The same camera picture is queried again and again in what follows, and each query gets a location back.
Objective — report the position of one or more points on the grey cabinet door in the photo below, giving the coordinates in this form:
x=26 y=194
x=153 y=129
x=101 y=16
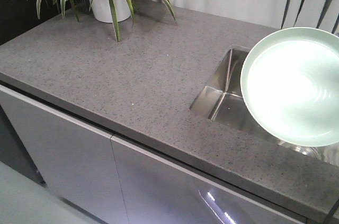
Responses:
x=119 y=182

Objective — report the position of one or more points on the light green round plate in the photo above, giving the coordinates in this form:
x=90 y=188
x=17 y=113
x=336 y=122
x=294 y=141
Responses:
x=289 y=83

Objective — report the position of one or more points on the stainless steel sink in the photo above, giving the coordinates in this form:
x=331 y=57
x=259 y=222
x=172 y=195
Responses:
x=221 y=100

